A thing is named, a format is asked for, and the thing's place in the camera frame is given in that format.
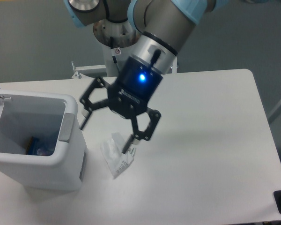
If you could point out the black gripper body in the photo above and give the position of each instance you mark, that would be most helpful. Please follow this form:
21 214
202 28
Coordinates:
132 89

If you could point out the clear crushed plastic bottle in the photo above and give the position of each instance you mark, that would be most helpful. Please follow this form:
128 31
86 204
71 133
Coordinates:
45 148

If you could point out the white plastic wrapper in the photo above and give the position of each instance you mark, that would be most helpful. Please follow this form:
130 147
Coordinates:
117 161

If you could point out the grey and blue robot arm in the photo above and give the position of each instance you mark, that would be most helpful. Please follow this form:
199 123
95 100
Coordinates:
157 29

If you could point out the white trash can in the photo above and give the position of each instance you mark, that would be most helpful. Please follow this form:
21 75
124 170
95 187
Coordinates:
51 118

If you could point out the blue yellow snack packet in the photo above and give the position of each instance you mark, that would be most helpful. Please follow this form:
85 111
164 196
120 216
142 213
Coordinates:
31 148

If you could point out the white right table bracket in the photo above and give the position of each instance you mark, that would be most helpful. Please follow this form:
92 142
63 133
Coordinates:
174 66

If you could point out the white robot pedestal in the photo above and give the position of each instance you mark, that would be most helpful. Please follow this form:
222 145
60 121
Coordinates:
110 47

